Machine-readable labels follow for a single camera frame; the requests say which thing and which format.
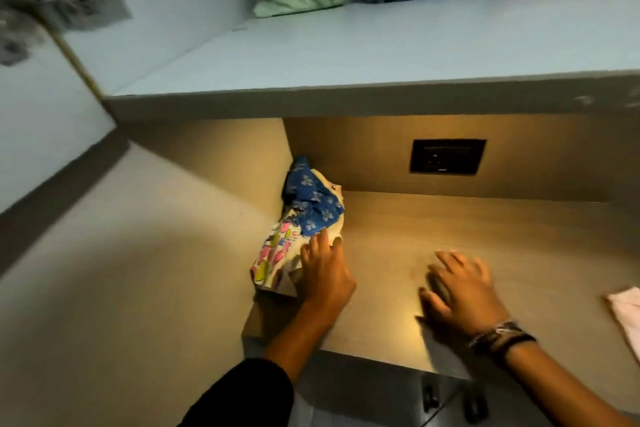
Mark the person's left hand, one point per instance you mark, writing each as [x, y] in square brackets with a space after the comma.
[325, 276]

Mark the person's right hand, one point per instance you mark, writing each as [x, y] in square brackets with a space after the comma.
[467, 304]

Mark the person's right thumb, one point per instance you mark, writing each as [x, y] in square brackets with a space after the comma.
[430, 302]

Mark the person's left fingers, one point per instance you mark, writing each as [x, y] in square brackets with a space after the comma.
[320, 246]

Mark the white colourful printed cloth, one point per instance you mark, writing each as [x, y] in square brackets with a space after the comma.
[275, 256]

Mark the person's right forearm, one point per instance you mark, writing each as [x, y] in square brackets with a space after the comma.
[560, 386]

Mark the person's left forearm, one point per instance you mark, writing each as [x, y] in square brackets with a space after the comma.
[280, 361]

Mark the blue floral cloth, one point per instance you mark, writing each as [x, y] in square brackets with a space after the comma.
[310, 201]

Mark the black drawer knob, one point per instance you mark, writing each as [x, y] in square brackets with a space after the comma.
[475, 407]
[429, 397]

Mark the grey wardrobe shelf board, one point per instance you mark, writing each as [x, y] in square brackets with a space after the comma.
[380, 66]

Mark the pink folded cloth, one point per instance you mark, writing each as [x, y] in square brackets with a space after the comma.
[627, 314]

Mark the black wall socket plate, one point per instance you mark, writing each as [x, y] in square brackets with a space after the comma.
[447, 156]

